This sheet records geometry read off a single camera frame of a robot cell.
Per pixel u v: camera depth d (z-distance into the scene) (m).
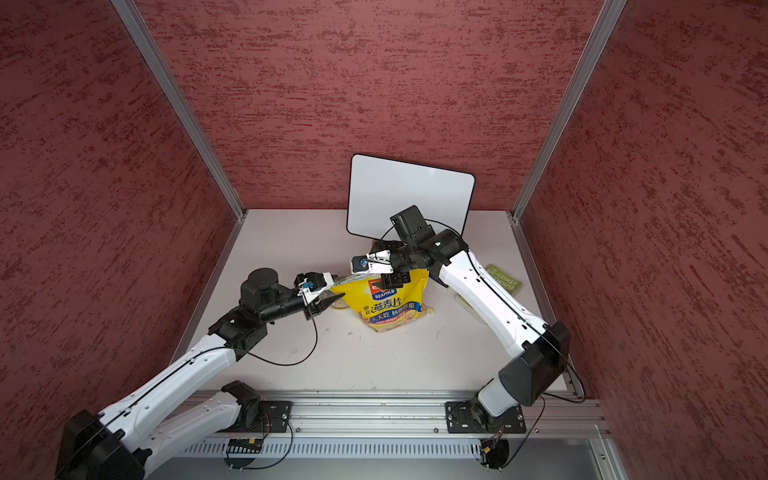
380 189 0.97
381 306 0.79
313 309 0.66
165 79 0.82
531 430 0.72
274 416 0.73
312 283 0.60
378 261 0.60
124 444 0.39
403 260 0.61
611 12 0.71
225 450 0.70
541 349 0.41
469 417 0.66
